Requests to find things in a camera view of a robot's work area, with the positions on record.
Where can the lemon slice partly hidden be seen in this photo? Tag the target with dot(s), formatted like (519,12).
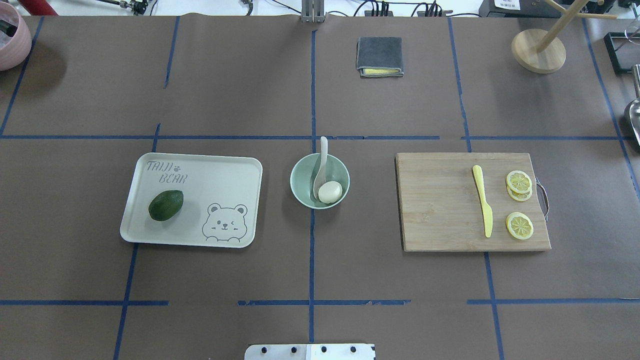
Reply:
(520,197)

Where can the lemon slice top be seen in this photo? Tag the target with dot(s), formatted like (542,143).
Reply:
(519,226)

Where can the pink bowl of ice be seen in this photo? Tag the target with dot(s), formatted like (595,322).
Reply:
(15,37)

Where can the yellow sponge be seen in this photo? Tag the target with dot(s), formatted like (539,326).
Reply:
(380,72)

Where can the aluminium frame post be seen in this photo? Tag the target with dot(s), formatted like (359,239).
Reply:
(313,11)

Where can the metal ice scoop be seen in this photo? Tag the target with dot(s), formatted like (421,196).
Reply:
(632,110)

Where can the dark tray with glasses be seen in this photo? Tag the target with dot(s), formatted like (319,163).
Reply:
(623,53)

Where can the yellow plastic knife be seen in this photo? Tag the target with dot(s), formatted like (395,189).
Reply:
(487,211)

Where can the white bear tray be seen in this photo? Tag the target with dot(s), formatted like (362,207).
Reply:
(220,200)

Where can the white steamed bun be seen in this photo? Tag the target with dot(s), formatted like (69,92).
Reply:
(330,192)

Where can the red cylinder bottle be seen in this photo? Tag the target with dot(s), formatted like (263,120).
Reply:
(38,7)

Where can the wooden mug tree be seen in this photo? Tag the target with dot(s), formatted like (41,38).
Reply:
(540,51)

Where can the translucent white spoon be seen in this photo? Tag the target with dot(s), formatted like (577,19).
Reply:
(320,177)

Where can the bamboo cutting board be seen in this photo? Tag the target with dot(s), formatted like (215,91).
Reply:
(440,209)

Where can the grey folded cloth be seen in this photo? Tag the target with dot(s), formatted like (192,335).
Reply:
(379,53)

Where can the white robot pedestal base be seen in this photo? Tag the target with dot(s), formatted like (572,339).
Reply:
(312,351)

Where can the green avocado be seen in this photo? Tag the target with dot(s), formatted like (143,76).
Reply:
(165,205)

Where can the light green bowl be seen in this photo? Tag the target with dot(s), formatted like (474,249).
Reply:
(303,174)

